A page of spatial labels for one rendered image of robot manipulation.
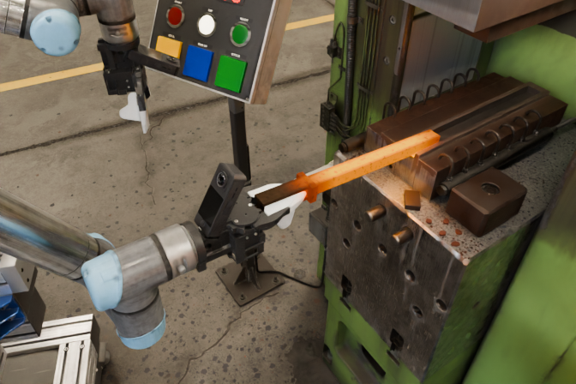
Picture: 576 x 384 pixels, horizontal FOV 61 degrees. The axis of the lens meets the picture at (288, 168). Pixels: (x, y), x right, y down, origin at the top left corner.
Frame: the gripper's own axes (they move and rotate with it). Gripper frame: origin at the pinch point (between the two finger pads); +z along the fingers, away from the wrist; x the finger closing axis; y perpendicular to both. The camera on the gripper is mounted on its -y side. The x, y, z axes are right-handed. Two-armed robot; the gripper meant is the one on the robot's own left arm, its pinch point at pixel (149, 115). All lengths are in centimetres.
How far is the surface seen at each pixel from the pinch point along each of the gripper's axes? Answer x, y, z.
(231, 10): -10.7, -22.4, -19.6
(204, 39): -11.7, -15.2, -12.4
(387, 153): 35, -46, -9
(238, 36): -6.0, -23.2, -15.2
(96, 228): -58, 40, 93
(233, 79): -1.1, -20.8, -6.9
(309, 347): 15, -39, 93
